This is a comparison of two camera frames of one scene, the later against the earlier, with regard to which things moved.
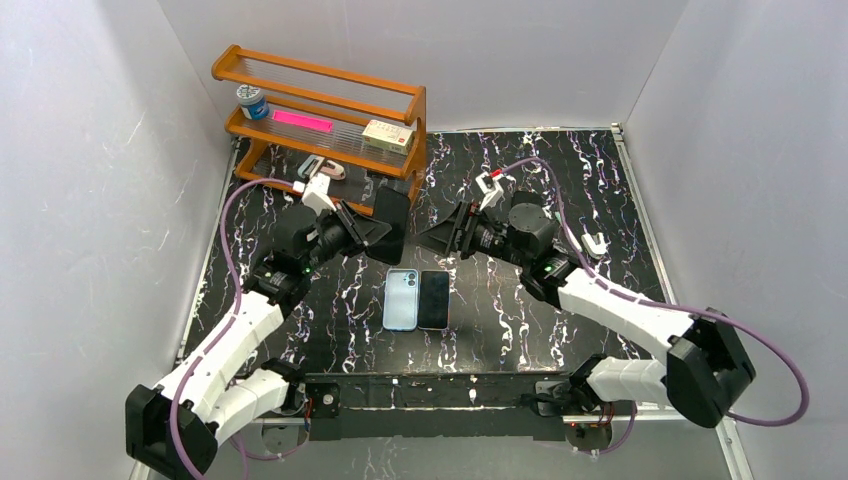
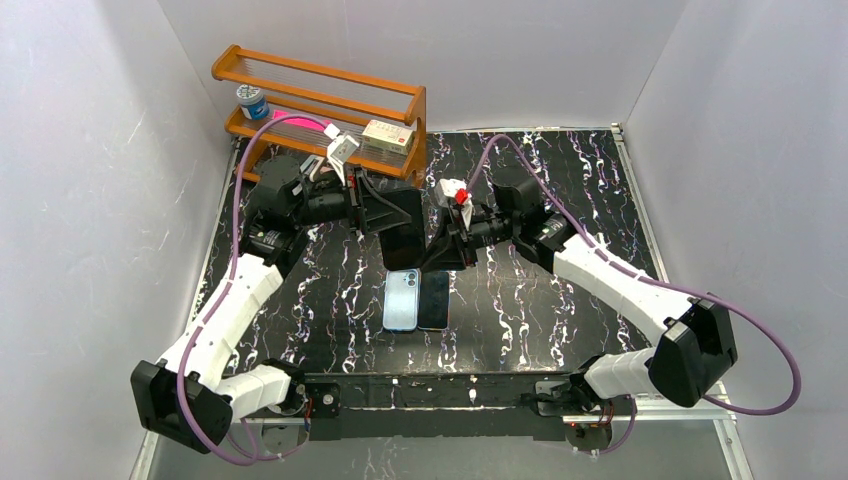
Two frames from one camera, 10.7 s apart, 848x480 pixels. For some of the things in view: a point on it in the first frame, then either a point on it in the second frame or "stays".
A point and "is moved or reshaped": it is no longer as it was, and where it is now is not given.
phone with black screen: (433, 300) stays
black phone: (392, 208) is moved or reshaped
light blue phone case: (401, 299) stays
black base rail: (461, 404) stays
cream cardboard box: (389, 137) stays
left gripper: (358, 230) to (361, 206)
